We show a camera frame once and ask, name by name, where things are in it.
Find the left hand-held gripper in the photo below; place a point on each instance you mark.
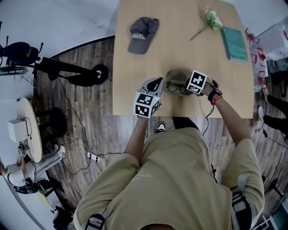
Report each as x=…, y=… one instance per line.
x=146, y=105

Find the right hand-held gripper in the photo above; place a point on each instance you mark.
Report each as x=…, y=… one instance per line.
x=196, y=82

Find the black eyeglasses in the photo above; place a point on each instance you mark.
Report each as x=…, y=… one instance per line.
x=171, y=86

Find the olive glasses case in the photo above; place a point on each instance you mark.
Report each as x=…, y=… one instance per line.
x=176, y=75

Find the person's left forearm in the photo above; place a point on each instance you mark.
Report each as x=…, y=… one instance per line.
x=137, y=134

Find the person's right forearm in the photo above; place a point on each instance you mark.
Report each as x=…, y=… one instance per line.
x=231, y=121

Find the person's right hand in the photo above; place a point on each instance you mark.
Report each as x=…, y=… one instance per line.
x=207, y=91

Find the black wristwatch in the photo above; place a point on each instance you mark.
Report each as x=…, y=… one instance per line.
x=213, y=94

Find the person's white shoe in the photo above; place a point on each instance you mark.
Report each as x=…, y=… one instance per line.
x=161, y=127

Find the person's black trouser leg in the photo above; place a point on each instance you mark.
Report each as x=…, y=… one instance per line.
x=184, y=123

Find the grey baseball cap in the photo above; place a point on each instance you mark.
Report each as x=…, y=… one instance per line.
x=141, y=36

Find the teal book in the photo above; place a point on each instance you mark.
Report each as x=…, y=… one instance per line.
x=235, y=45

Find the white artificial flower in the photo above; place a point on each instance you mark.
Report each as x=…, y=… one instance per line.
x=212, y=19

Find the clear bottle with red cap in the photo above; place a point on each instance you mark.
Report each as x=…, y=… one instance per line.
x=261, y=56
x=250, y=36
x=262, y=79

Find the black coat rack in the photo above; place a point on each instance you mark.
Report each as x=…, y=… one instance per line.
x=67, y=65

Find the white power strip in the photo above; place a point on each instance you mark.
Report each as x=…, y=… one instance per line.
x=93, y=157

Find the person's olive t-shirt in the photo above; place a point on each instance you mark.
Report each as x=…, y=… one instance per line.
x=175, y=179

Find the black stool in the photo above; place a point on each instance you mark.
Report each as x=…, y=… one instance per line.
x=57, y=122

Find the round wooden table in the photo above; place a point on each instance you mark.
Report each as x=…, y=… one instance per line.
x=33, y=134

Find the black cap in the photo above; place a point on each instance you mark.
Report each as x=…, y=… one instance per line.
x=21, y=52

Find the white box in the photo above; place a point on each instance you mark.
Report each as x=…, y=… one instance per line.
x=18, y=131

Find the green table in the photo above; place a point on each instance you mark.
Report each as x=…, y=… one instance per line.
x=46, y=197

